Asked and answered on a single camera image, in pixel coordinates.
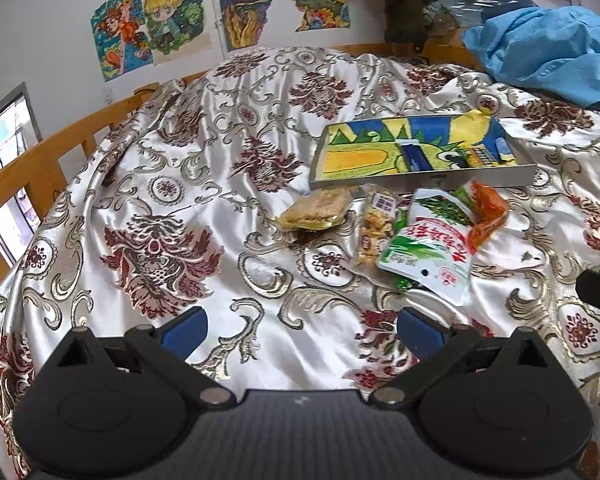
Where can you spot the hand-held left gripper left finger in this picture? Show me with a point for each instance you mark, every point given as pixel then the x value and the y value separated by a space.
pixel 184 334

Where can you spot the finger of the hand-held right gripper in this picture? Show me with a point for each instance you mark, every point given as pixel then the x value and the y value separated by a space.
pixel 599 292

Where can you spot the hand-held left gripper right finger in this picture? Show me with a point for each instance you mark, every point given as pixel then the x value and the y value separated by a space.
pixel 420 334

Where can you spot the green and white snack packet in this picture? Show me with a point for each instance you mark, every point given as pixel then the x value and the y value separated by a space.
pixel 425 260
pixel 442 207

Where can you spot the orange snack packet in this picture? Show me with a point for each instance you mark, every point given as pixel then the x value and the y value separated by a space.
pixel 487 212

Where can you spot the metal tray with colourful painting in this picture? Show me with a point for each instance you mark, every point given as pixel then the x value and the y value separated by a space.
pixel 375 157

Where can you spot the floral printed satin blanket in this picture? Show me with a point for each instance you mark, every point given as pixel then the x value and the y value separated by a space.
pixel 205 240

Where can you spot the clear nut snack packet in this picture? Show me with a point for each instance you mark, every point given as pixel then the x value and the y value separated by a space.
pixel 375 225

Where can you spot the brown cracker packet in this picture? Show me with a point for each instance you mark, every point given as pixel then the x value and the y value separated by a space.
pixel 315 207

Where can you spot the small blue snack packet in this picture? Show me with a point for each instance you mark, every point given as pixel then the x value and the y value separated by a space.
pixel 416 156

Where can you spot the light blue cloth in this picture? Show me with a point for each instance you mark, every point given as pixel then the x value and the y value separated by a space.
pixel 545 55

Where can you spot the clear plastic bag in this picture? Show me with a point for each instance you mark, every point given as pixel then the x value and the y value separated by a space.
pixel 472 5

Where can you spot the dark hanging garment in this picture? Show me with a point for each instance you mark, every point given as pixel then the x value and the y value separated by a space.
pixel 402 5

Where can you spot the wooden bed frame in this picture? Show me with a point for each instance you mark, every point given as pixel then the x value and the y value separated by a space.
pixel 35 160

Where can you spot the orange-haired figure wall poster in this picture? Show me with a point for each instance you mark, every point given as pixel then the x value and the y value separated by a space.
pixel 120 40

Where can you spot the blond figure wall poster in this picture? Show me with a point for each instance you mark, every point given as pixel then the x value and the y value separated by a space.
pixel 177 20

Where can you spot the swirly night sky wall poster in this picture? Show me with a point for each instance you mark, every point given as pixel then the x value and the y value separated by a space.
pixel 245 7

